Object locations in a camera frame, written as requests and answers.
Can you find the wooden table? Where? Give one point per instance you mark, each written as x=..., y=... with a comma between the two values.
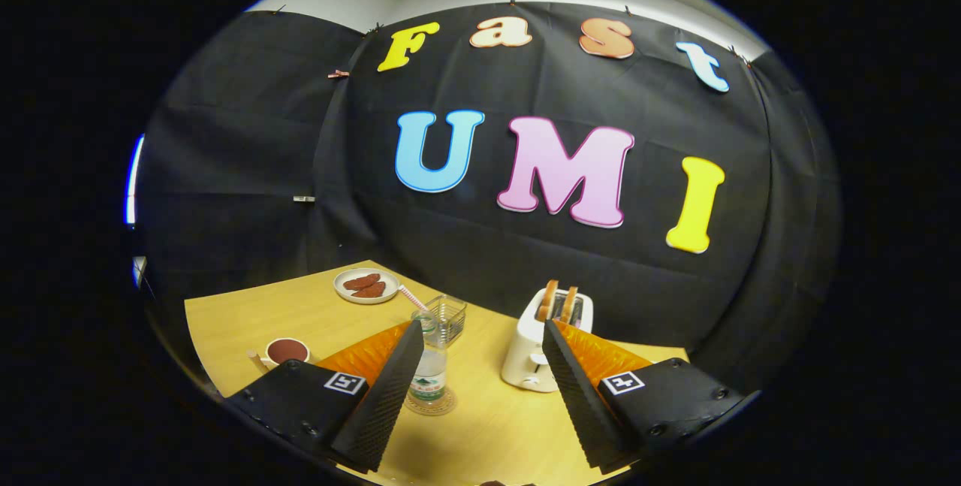
x=480, y=426

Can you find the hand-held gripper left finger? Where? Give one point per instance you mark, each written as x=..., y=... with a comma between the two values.
x=387, y=396

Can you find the striped drinking straw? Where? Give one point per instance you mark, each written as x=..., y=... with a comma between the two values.
x=411, y=297

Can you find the red clothespin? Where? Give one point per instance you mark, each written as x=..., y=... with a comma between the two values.
x=338, y=73

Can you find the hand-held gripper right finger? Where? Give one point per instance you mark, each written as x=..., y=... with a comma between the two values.
x=578, y=396

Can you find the toast slice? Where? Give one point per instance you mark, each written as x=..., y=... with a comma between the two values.
x=548, y=300
x=569, y=304

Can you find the black backdrop cloth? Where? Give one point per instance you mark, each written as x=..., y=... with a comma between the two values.
x=480, y=246

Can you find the white toaster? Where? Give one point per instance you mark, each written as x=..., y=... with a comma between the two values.
x=525, y=358

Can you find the round cork coaster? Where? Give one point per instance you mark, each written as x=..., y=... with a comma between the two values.
x=439, y=406

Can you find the clear plastic juice bottle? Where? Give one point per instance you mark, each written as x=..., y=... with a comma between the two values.
x=432, y=373

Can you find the red sausage piece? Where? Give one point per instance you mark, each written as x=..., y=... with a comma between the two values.
x=360, y=281
x=371, y=290

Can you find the white round plate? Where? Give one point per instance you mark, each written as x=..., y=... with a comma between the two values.
x=347, y=295

